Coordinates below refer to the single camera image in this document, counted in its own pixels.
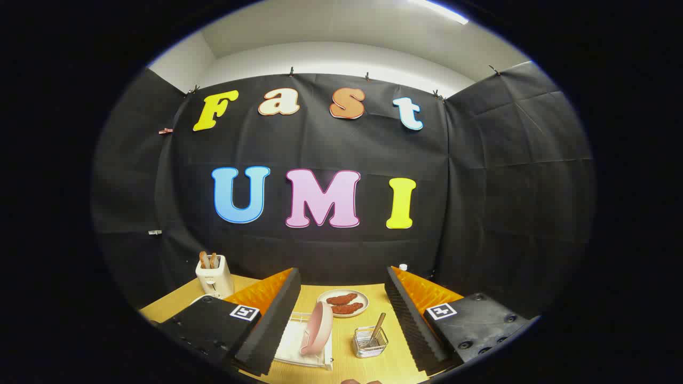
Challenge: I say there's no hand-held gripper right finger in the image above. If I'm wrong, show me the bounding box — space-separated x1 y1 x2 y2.
384 266 539 377

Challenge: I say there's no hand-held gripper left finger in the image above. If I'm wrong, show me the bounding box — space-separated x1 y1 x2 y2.
157 268 301 377

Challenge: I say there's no white wire dish rack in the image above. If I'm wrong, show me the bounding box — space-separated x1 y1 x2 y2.
273 312 334 371

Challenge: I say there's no spoon with wooden handle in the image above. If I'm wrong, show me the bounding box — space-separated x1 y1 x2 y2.
366 313 387 347

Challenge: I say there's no pink plate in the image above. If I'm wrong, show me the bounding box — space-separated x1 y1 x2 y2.
300 301 334 356

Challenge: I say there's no small metal wire basket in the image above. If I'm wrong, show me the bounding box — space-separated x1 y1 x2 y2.
353 326 389 358

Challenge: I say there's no beige round plate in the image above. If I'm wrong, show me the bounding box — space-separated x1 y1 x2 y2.
317 289 369 318

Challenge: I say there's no white toaster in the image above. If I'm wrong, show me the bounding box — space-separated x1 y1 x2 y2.
195 255 234 299

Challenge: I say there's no black backdrop cloth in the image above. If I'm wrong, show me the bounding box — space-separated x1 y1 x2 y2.
91 61 595 321

